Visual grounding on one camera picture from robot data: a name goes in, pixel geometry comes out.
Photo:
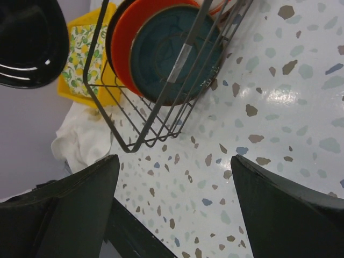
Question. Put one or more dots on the black plate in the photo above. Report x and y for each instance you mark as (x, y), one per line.
(34, 43)

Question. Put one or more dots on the teal blue plate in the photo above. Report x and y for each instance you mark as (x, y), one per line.
(157, 46)

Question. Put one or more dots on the yellow plastic tray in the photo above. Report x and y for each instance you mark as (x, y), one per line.
(101, 78)

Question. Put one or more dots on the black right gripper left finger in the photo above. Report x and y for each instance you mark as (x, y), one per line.
(71, 217)

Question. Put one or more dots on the black wire dish rack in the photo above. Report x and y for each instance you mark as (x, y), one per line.
(153, 122)

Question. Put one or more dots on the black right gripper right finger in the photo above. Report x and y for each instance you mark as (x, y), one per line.
(286, 219)

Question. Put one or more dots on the red white patterned bowl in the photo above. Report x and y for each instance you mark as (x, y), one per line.
(217, 5)

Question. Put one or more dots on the white towel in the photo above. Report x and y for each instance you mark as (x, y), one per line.
(83, 138)

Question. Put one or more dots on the lemon print cloth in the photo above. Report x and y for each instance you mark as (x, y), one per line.
(80, 42)

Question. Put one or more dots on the orange red plate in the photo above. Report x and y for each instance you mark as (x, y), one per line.
(145, 9)

